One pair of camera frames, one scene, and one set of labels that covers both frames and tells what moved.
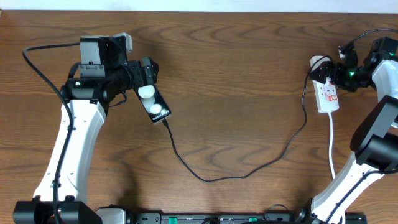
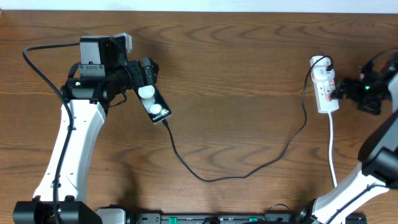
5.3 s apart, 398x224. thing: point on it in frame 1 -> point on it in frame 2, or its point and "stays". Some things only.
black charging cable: x=285 y=145 stays
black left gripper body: x=137 y=74 stays
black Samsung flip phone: x=154 y=104 stays
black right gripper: x=338 y=68 -> x=374 y=107
